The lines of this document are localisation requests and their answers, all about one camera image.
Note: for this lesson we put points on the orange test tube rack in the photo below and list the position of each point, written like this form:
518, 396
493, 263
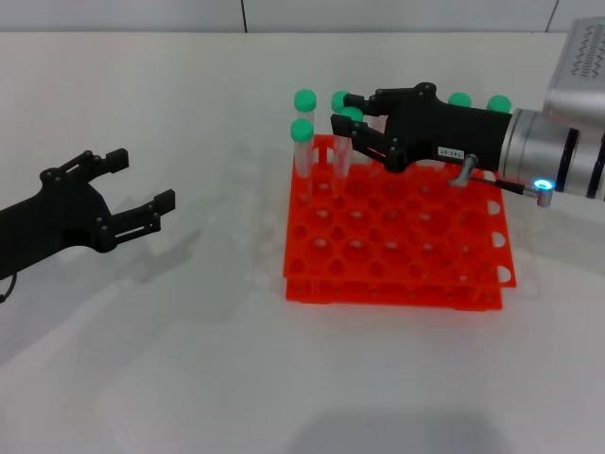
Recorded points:
378, 236

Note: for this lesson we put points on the silver perforated wrist camera box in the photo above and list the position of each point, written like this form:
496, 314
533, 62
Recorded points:
581, 71

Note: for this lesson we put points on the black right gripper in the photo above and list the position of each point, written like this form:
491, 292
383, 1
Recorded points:
444, 132

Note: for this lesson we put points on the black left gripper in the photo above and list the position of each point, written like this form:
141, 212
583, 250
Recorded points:
52, 222

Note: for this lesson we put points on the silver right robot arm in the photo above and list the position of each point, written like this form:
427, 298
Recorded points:
553, 151

